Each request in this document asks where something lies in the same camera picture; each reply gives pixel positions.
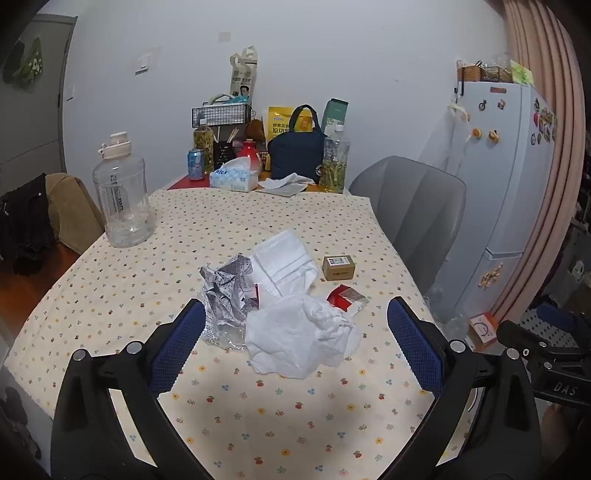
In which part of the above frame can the white hanging plastic bag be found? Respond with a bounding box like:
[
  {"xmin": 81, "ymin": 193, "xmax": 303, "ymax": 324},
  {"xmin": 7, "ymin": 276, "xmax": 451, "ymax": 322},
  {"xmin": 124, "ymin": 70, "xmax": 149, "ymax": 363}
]
[{"xmin": 418, "ymin": 102, "xmax": 472, "ymax": 186}]

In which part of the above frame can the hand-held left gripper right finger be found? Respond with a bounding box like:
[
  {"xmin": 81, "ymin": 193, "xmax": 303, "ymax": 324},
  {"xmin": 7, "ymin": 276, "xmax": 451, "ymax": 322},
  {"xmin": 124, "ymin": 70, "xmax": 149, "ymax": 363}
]
[{"xmin": 382, "ymin": 296, "xmax": 542, "ymax": 480}]

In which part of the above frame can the clear plastic bag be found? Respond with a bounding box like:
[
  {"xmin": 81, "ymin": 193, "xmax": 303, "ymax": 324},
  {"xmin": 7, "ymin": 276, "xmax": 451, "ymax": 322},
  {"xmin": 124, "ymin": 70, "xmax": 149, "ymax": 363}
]
[{"xmin": 425, "ymin": 281, "xmax": 472, "ymax": 343}]

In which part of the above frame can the blue drink can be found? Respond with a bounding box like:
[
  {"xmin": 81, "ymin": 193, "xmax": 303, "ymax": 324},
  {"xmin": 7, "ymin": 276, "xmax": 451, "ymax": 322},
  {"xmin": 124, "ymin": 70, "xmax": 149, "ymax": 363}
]
[{"xmin": 187, "ymin": 148, "xmax": 206, "ymax": 181}]

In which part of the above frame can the dark shelf rack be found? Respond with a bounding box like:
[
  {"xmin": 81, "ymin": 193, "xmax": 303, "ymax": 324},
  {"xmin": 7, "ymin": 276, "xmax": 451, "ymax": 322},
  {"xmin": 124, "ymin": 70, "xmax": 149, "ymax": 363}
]
[{"xmin": 554, "ymin": 185, "xmax": 591, "ymax": 306}]

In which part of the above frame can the navy lunch bag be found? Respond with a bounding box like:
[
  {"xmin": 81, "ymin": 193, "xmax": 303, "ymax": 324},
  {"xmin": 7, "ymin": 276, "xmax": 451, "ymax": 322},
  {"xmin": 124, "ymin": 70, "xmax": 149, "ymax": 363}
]
[{"xmin": 267, "ymin": 105, "xmax": 328, "ymax": 182}]

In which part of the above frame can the blue white tissue box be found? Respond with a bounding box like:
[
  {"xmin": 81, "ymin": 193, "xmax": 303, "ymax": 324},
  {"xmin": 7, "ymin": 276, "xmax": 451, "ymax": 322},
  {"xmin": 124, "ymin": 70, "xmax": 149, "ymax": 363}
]
[{"xmin": 209, "ymin": 157, "xmax": 260, "ymax": 193}]

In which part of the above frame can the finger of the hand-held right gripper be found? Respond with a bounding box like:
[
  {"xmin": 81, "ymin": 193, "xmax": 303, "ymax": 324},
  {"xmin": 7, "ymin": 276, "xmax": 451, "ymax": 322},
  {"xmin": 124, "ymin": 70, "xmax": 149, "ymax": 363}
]
[
  {"xmin": 536, "ymin": 303, "xmax": 591, "ymax": 345},
  {"xmin": 496, "ymin": 320, "xmax": 591, "ymax": 371}
]

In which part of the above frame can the white fridge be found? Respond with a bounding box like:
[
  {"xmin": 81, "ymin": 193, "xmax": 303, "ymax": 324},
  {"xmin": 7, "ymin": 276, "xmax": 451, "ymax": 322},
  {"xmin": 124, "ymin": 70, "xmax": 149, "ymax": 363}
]
[{"xmin": 427, "ymin": 80, "xmax": 560, "ymax": 325}]

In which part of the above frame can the yellow cap tea bottle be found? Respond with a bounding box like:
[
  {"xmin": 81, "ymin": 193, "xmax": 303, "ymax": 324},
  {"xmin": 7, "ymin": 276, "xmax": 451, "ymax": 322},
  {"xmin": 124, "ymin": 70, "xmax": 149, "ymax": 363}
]
[{"xmin": 193, "ymin": 119, "xmax": 216, "ymax": 174}]

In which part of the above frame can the white printed tote bag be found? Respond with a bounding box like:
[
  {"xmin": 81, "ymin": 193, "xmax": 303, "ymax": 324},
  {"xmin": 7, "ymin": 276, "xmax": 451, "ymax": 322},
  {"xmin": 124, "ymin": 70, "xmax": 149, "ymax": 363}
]
[{"xmin": 229, "ymin": 45, "xmax": 259, "ymax": 105}]

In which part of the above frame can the cluster of colourful magnets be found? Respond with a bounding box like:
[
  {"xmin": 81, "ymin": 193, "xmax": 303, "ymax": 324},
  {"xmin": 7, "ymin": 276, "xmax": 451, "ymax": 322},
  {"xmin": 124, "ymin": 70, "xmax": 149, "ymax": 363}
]
[{"xmin": 531, "ymin": 97, "xmax": 558, "ymax": 145}]

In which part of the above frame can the red table mat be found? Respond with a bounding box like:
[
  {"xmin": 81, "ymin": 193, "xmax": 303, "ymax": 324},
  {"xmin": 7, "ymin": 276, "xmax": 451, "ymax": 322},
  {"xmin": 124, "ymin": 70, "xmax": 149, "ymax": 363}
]
[{"xmin": 166, "ymin": 174, "xmax": 213, "ymax": 191}]

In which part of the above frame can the grey door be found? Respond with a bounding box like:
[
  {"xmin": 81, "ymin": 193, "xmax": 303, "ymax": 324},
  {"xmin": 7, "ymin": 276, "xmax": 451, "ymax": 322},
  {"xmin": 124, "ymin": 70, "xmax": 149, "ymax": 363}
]
[{"xmin": 0, "ymin": 14, "xmax": 77, "ymax": 185}]

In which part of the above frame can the red white wrapper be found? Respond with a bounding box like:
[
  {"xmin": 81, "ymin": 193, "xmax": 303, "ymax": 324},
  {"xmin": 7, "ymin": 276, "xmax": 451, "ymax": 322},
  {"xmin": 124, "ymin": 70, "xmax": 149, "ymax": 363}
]
[{"xmin": 326, "ymin": 284, "xmax": 370, "ymax": 319}]

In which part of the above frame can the small dark wire basket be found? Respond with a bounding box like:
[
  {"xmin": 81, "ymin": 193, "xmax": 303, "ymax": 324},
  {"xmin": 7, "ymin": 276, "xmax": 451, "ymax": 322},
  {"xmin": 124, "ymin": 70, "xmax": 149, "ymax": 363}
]
[{"xmin": 480, "ymin": 64, "xmax": 513, "ymax": 84}]

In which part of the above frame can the green yellow card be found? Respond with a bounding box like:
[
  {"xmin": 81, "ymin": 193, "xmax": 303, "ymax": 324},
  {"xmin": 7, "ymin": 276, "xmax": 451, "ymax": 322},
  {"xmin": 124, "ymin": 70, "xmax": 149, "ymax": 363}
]
[{"xmin": 510, "ymin": 60, "xmax": 536, "ymax": 86}]

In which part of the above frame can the gold ornament magnet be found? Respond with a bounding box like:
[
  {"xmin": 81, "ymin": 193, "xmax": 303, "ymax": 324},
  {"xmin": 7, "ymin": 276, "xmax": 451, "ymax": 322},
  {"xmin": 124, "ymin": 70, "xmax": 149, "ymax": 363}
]
[{"xmin": 480, "ymin": 263, "xmax": 504, "ymax": 292}]

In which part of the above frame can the white tissue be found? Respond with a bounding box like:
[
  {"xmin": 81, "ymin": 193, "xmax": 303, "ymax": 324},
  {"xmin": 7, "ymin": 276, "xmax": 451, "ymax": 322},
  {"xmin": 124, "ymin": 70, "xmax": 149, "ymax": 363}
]
[{"xmin": 245, "ymin": 294, "xmax": 365, "ymax": 380}]

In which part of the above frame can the black perforated utensil holder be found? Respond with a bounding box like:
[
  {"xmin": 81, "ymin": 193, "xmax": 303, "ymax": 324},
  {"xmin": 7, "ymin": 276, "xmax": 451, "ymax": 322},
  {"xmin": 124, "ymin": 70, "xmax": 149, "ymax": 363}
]
[{"xmin": 213, "ymin": 140, "xmax": 236, "ymax": 172}]

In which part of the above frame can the black wire basket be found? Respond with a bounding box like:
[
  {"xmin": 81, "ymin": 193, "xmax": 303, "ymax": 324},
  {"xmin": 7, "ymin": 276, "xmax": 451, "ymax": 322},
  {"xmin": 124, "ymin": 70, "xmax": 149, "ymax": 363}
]
[{"xmin": 191, "ymin": 102, "xmax": 255, "ymax": 127}]

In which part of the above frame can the orange white box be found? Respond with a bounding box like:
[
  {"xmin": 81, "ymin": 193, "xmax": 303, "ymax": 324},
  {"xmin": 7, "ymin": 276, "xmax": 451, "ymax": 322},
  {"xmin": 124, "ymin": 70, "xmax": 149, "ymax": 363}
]
[{"xmin": 468, "ymin": 312, "xmax": 500, "ymax": 350}]

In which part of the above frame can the grey chair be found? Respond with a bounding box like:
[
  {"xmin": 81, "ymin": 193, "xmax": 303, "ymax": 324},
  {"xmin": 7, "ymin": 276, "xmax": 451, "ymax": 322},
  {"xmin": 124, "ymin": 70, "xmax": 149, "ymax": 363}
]
[{"xmin": 348, "ymin": 156, "xmax": 467, "ymax": 296}]

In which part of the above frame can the person's right hand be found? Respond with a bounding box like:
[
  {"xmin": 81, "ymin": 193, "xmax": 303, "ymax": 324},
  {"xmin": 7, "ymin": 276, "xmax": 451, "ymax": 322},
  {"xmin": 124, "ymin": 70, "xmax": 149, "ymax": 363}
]
[{"xmin": 541, "ymin": 405, "xmax": 573, "ymax": 462}]

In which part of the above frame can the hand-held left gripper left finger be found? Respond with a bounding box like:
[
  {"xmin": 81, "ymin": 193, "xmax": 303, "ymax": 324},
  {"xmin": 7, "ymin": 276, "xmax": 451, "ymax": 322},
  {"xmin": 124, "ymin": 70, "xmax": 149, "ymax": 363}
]
[{"xmin": 51, "ymin": 299, "xmax": 214, "ymax": 480}]

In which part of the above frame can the small cardboard box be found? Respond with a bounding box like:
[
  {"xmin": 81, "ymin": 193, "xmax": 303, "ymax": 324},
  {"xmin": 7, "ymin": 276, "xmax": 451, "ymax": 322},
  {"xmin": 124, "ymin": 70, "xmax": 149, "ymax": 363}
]
[{"xmin": 322, "ymin": 255, "xmax": 357, "ymax": 281}]

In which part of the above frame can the yellow snack pouch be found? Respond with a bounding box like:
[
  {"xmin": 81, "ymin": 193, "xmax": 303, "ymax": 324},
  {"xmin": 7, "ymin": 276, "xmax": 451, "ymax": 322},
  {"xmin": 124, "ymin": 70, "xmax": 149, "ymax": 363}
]
[{"xmin": 267, "ymin": 106, "xmax": 311, "ymax": 139}]

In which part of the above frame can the pink curtain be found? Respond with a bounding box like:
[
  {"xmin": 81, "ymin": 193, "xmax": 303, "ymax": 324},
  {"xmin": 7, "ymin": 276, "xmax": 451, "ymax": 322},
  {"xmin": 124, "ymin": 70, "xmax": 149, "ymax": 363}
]
[{"xmin": 489, "ymin": 0, "xmax": 588, "ymax": 320}]

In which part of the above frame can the green carton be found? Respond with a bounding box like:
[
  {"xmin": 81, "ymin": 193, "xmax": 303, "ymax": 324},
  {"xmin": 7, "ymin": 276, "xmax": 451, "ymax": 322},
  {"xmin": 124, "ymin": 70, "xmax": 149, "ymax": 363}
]
[{"xmin": 322, "ymin": 99, "xmax": 350, "ymax": 139}]

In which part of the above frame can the grey printed sheet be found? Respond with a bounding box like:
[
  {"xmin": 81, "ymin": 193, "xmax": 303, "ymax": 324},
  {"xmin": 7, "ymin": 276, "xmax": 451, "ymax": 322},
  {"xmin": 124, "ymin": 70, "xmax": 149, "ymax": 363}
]
[{"xmin": 262, "ymin": 182, "xmax": 308, "ymax": 199}]

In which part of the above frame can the large clear water jug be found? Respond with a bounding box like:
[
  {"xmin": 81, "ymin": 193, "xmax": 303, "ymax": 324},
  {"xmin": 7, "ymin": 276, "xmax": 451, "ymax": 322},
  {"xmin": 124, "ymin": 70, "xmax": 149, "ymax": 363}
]
[{"xmin": 92, "ymin": 131, "xmax": 156, "ymax": 249}]

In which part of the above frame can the floral print tablecloth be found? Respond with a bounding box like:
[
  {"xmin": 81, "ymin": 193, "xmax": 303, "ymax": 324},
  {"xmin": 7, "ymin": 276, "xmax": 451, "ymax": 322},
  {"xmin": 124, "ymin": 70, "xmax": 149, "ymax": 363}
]
[{"xmin": 2, "ymin": 187, "xmax": 483, "ymax": 480}]

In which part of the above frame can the green hat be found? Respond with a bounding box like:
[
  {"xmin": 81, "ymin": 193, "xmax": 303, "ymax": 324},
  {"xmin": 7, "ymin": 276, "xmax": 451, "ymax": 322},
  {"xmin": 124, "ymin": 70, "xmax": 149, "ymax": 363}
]
[{"xmin": 11, "ymin": 37, "xmax": 45, "ymax": 88}]

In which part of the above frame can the white napkin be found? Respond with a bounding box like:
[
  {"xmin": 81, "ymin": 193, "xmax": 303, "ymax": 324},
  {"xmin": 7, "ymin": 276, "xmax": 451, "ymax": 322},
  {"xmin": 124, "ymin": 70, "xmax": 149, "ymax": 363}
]
[{"xmin": 257, "ymin": 173, "xmax": 315, "ymax": 192}]

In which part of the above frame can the teal white object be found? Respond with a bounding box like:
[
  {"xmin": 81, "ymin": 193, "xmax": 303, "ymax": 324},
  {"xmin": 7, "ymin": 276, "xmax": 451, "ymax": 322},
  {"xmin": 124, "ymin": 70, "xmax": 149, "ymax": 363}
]
[{"xmin": 210, "ymin": 91, "xmax": 250, "ymax": 106}]

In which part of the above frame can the white cap tea bottle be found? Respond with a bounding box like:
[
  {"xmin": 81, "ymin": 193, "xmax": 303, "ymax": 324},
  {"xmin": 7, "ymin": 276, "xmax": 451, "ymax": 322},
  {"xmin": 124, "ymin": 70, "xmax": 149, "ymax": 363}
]
[{"xmin": 318, "ymin": 123, "xmax": 351, "ymax": 194}]

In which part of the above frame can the black garment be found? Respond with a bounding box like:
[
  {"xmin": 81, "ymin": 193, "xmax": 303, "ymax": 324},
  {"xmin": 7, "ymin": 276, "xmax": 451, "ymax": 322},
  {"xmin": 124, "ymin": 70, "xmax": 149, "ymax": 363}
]
[{"xmin": 0, "ymin": 173, "xmax": 59, "ymax": 277}]

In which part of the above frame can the red white bottle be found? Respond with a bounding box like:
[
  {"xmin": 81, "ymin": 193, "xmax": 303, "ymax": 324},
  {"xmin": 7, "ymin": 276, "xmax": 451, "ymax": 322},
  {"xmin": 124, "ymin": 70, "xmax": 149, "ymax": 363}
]
[{"xmin": 235, "ymin": 140, "xmax": 262, "ymax": 172}]

